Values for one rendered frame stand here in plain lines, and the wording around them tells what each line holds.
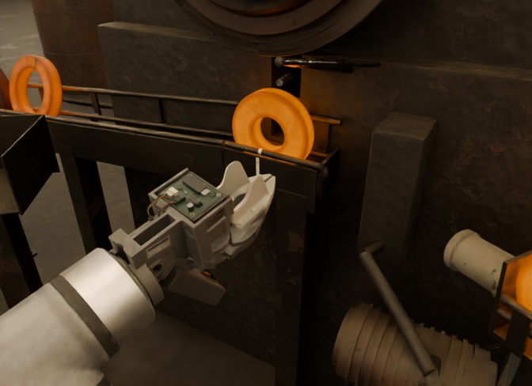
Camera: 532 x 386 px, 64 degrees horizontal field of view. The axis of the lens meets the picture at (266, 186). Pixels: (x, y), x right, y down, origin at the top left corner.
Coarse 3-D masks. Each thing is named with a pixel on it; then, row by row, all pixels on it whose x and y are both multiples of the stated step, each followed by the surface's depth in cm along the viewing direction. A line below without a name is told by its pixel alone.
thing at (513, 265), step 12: (528, 252) 51; (504, 264) 49; (516, 264) 50; (504, 276) 50; (516, 276) 51; (504, 288) 51; (516, 300) 53; (492, 312) 52; (492, 324) 53; (504, 324) 54
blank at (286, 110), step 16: (256, 96) 74; (272, 96) 73; (288, 96) 73; (240, 112) 77; (256, 112) 76; (272, 112) 74; (288, 112) 72; (304, 112) 73; (240, 128) 79; (256, 128) 79; (288, 128) 74; (304, 128) 72; (256, 144) 79; (288, 144) 75; (304, 144) 74
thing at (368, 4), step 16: (176, 0) 71; (352, 0) 57; (368, 0) 56; (192, 16) 71; (336, 16) 59; (352, 16) 58; (208, 32) 70; (224, 32) 69; (240, 32) 68; (288, 32) 64; (304, 32) 62; (320, 32) 61; (336, 32) 60; (240, 48) 69; (256, 48) 67; (272, 48) 66; (288, 48) 65; (304, 48) 63
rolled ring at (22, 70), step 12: (24, 60) 111; (36, 60) 109; (48, 60) 110; (12, 72) 114; (24, 72) 113; (48, 72) 107; (12, 84) 115; (24, 84) 116; (48, 84) 107; (60, 84) 109; (12, 96) 115; (24, 96) 116; (48, 96) 108; (60, 96) 110; (24, 108) 115; (48, 108) 108; (48, 120) 111
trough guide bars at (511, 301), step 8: (504, 296) 51; (504, 304) 51; (512, 304) 50; (520, 304) 49; (496, 312) 52; (504, 312) 51; (512, 312) 50; (520, 312) 49; (528, 312) 48; (512, 320) 50; (520, 320) 49; (528, 320) 48; (512, 328) 50; (520, 328) 49; (528, 328) 48; (512, 336) 50; (520, 336) 49; (528, 336) 49; (504, 344) 52; (512, 344) 51; (520, 344) 50; (512, 352) 51; (520, 352) 50
